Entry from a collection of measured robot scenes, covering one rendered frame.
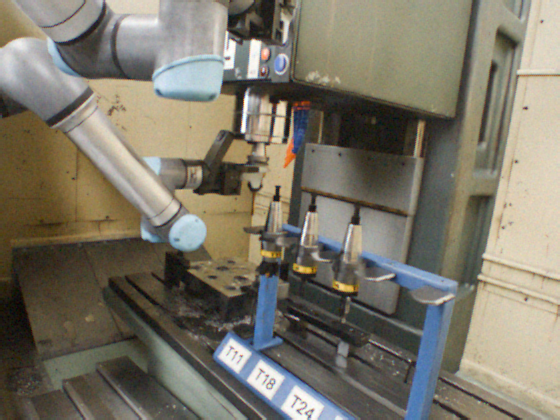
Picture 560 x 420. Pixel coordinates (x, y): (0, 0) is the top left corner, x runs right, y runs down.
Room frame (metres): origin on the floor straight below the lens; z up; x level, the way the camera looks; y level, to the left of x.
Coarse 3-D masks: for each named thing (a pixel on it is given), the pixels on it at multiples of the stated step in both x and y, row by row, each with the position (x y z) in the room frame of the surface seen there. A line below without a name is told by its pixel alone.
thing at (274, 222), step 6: (270, 204) 0.90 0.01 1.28; (276, 204) 0.89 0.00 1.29; (270, 210) 0.89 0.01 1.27; (276, 210) 0.89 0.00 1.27; (282, 210) 0.90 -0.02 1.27; (270, 216) 0.89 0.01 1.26; (276, 216) 0.89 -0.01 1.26; (282, 216) 0.90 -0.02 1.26; (270, 222) 0.89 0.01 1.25; (276, 222) 0.88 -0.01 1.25; (282, 222) 0.90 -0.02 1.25; (264, 228) 0.89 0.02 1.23; (270, 228) 0.88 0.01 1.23; (276, 228) 0.88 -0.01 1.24; (282, 228) 0.89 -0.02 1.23
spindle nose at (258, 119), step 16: (240, 96) 1.07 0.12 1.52; (256, 96) 1.05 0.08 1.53; (272, 96) 1.05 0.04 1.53; (240, 112) 1.07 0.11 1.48; (256, 112) 1.05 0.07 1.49; (272, 112) 1.05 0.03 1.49; (288, 112) 1.09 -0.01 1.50; (240, 128) 1.06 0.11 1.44; (256, 128) 1.05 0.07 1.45; (272, 128) 1.05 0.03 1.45; (288, 128) 1.10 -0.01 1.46
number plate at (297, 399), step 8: (296, 392) 0.71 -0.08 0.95; (304, 392) 0.71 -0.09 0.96; (288, 400) 0.71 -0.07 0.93; (296, 400) 0.70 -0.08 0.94; (304, 400) 0.69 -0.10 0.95; (312, 400) 0.69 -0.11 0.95; (288, 408) 0.70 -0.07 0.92; (296, 408) 0.69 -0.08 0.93; (304, 408) 0.68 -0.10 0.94; (312, 408) 0.68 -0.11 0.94; (320, 408) 0.67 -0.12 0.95; (296, 416) 0.68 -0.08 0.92; (304, 416) 0.67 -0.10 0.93; (312, 416) 0.66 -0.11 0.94
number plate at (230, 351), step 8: (232, 344) 0.87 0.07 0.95; (224, 352) 0.87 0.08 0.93; (232, 352) 0.86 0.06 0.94; (240, 352) 0.85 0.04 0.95; (248, 352) 0.84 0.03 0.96; (224, 360) 0.85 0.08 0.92; (232, 360) 0.84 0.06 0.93; (240, 360) 0.83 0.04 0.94; (232, 368) 0.83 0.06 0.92; (240, 368) 0.82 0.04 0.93
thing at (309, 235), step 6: (306, 210) 0.82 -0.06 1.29; (306, 216) 0.81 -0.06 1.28; (312, 216) 0.81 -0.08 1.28; (306, 222) 0.81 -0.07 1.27; (312, 222) 0.81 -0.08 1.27; (318, 222) 0.82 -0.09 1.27; (306, 228) 0.81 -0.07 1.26; (312, 228) 0.81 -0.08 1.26; (318, 228) 0.82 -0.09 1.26; (300, 234) 0.81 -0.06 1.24; (306, 234) 0.80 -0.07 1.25; (312, 234) 0.80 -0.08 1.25; (318, 234) 0.82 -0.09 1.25; (300, 240) 0.81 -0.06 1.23; (306, 240) 0.80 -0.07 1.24; (312, 240) 0.80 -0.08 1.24; (318, 240) 0.81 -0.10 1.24; (312, 246) 0.80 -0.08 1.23
